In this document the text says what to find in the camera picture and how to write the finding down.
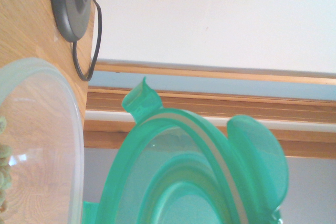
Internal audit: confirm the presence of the green round container lid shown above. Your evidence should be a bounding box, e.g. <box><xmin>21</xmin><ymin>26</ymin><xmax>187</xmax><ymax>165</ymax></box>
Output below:
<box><xmin>82</xmin><ymin>76</ymin><xmax>289</xmax><ymax>224</ymax></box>

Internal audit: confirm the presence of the clear plastic food bowl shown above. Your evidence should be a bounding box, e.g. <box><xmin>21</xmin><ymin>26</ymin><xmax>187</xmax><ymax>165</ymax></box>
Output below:
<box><xmin>0</xmin><ymin>57</ymin><xmax>85</xmax><ymax>224</ymax></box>

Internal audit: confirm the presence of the dark round kettle base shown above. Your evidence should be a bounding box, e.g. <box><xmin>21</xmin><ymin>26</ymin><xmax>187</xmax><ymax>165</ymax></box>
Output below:
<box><xmin>49</xmin><ymin>0</ymin><xmax>96</xmax><ymax>43</ymax></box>

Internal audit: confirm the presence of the wooden door frame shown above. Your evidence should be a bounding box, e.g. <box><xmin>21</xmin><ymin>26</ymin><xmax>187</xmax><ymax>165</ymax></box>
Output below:
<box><xmin>83</xmin><ymin>61</ymin><xmax>336</xmax><ymax>161</ymax></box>

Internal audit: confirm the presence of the black kettle power cord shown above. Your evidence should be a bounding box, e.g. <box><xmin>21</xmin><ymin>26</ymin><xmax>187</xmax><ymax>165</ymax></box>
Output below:
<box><xmin>71</xmin><ymin>0</ymin><xmax>103</xmax><ymax>82</ymax></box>

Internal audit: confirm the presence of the ring cereal pile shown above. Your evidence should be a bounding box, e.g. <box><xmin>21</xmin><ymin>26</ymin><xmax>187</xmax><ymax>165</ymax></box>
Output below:
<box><xmin>0</xmin><ymin>115</ymin><xmax>13</xmax><ymax>214</ymax></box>

